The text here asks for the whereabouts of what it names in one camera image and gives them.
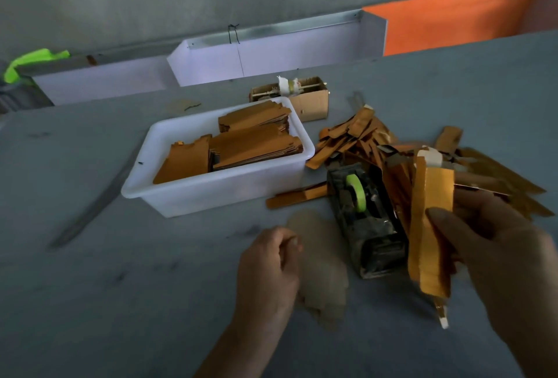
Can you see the person's right hand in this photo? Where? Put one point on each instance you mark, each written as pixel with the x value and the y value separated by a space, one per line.
pixel 501 256

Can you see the person's left hand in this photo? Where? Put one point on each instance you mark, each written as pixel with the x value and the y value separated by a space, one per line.
pixel 266 277

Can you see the pile of beige blanks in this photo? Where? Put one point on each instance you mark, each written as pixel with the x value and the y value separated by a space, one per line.
pixel 321 260

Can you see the gold cartons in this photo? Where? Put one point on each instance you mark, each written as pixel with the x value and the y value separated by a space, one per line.
pixel 253 142

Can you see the pile of gold boxes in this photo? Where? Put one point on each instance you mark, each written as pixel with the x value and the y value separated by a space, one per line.
pixel 366 134

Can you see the person's right forearm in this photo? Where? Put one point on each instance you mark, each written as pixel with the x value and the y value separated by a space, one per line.
pixel 542 363

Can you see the person's left forearm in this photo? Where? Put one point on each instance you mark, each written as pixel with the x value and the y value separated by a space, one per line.
pixel 235 354

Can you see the white plastic bin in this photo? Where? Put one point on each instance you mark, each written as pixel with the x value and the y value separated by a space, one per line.
pixel 209 190

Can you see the black tape dispenser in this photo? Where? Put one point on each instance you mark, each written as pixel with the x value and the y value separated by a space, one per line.
pixel 371 243

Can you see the green tape roll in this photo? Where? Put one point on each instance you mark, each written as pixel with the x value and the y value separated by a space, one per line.
pixel 356 192

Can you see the small cardboard box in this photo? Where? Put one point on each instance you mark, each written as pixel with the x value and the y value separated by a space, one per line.
pixel 312 103

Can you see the long white tray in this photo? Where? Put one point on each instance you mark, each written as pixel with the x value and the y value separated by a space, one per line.
pixel 105 81
pixel 305 46

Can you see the orange tray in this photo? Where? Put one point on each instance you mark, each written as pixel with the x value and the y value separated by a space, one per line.
pixel 471 16

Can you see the small brown object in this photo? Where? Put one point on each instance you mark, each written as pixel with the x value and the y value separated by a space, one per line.
pixel 92 59

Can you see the neon green object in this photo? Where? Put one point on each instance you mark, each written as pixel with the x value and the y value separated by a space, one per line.
pixel 30 61

